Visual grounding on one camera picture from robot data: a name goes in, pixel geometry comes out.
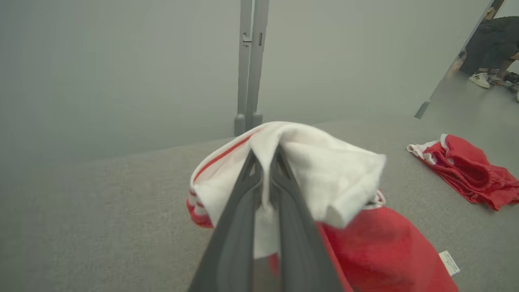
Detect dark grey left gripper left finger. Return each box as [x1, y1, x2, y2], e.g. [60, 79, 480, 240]
[189, 149, 264, 292]

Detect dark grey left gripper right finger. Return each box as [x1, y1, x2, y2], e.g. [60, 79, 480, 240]
[271, 146, 345, 292]

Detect red shirt with white sleeves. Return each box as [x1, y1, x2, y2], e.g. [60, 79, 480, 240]
[187, 121, 461, 292]

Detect red shorts with white stripe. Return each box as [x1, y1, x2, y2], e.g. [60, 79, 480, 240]
[407, 134, 519, 211]

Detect white sneaker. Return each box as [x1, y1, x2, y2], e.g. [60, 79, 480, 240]
[468, 72, 491, 89]

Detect person in black clothes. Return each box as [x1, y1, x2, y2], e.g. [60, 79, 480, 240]
[459, 16, 519, 75]

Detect grey partition post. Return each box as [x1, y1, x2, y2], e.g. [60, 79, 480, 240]
[247, 0, 270, 130]
[234, 0, 253, 136]

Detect slanted grey post with foot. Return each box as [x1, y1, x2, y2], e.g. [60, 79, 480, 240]
[414, 0, 507, 120]

